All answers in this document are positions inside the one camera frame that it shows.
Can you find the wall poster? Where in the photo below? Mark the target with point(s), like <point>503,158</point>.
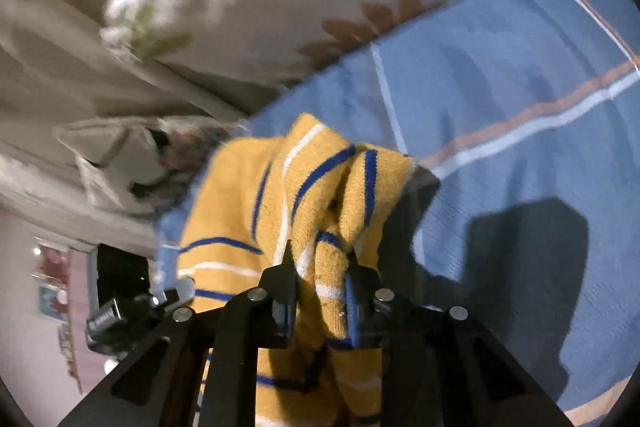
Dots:
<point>52,287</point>

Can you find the blue plaid bedsheet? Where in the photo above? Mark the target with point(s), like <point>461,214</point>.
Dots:
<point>500,72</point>

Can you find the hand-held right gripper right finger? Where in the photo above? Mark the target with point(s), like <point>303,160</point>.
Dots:
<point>353,312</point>

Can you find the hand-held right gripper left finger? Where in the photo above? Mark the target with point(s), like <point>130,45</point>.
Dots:
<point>286,312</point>

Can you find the beige padded headboard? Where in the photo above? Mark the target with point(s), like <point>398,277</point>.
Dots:
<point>65,72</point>

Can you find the yellow striped sweater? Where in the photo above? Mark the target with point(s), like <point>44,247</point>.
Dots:
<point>235,197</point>

